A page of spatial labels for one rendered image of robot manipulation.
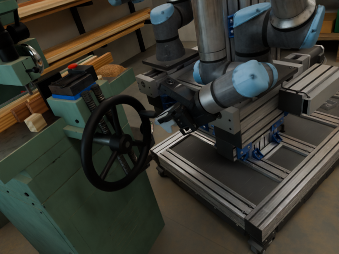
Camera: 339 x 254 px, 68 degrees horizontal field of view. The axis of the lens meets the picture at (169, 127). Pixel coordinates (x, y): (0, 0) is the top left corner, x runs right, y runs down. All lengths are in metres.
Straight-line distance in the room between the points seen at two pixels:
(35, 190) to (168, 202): 0.96
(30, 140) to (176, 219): 0.99
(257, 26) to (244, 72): 0.33
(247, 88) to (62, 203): 0.67
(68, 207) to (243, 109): 0.67
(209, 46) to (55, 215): 0.69
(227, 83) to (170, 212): 1.12
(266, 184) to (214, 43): 0.88
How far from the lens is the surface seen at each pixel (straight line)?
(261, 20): 0.88
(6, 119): 0.93
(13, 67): 0.89
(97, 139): 0.81
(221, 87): 0.59
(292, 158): 1.53
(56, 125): 0.83
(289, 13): 0.78
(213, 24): 0.67
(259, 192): 1.34
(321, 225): 1.53
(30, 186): 0.83
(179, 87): 0.68
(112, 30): 3.48
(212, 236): 1.45
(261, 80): 0.57
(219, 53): 0.70
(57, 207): 0.91
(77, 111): 0.75
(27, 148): 0.79
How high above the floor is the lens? 1.23
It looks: 33 degrees down
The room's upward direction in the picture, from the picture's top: 14 degrees counter-clockwise
